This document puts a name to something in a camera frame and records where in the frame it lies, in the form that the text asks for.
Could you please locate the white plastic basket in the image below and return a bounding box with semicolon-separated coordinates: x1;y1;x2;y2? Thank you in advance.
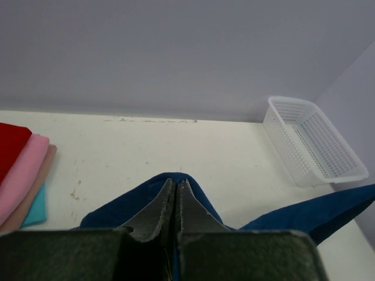
263;96;369;187

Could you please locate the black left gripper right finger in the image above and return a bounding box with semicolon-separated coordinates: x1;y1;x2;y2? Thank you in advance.
176;179;230;233

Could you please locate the dark blue t shirt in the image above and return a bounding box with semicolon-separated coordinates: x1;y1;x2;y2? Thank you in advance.
70;172;375;281

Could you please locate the red folded t shirt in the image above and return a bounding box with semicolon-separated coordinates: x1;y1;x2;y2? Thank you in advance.
0;122;32;183

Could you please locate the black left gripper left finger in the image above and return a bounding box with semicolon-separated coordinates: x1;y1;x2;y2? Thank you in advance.
120;179;176;243

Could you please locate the pink folded t shirt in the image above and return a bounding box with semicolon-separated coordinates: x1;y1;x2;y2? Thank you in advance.
1;134;50;223

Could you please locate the beige folded t shirt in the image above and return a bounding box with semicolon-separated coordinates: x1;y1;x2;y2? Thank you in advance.
1;145;57;232

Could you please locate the turquoise folded t shirt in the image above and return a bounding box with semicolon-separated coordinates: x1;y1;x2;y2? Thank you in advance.
21;183;47;228

